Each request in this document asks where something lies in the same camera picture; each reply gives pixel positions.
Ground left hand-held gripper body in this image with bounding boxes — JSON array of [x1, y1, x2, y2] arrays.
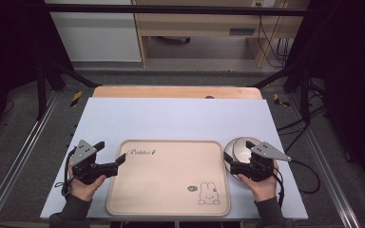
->
[[69, 139, 120, 186]]

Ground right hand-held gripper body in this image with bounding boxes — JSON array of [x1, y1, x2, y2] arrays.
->
[[231, 141, 293, 183]]

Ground white bowl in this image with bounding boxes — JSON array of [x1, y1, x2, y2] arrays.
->
[[222, 136, 265, 181]]

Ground person's right hand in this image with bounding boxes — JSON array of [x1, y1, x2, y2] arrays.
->
[[237, 161, 280, 203]]

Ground person's left hand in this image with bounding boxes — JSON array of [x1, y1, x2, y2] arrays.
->
[[67, 166, 107, 202]]

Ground yellow black striped tape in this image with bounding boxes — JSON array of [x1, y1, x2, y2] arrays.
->
[[272, 92, 292, 108], [69, 90, 84, 108]]

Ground beige tray with rabbit print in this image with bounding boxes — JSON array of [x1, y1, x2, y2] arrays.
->
[[106, 139, 232, 218]]

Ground black metal stand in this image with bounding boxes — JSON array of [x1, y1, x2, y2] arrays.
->
[[35, 59, 100, 121], [252, 62, 313, 124]]

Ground white cabinet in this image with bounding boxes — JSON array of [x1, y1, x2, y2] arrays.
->
[[44, 0, 143, 63]]

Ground dark curtain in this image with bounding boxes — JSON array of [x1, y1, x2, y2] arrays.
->
[[0, 0, 74, 145], [285, 0, 365, 202]]

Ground light wooden desk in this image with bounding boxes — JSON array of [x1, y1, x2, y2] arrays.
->
[[131, 0, 311, 69]]

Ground white power socket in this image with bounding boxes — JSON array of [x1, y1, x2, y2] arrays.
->
[[250, 0, 277, 9]]

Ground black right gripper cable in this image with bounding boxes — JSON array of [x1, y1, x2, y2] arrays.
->
[[271, 159, 322, 209]]

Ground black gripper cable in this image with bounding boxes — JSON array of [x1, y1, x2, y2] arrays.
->
[[53, 146, 78, 200], [271, 159, 322, 209]]

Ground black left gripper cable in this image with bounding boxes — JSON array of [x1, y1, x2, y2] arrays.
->
[[53, 146, 78, 200]]

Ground black floor cables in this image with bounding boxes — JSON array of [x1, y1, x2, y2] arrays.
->
[[276, 80, 327, 154]]

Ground aluminium floor rail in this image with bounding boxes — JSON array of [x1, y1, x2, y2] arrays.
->
[[0, 90, 61, 228], [288, 94, 363, 228]]

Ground black hanging wall cables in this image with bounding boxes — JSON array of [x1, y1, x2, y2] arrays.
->
[[257, 14, 290, 68]]

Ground black horizontal frame bar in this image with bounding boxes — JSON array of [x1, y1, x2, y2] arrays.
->
[[45, 3, 309, 17]]

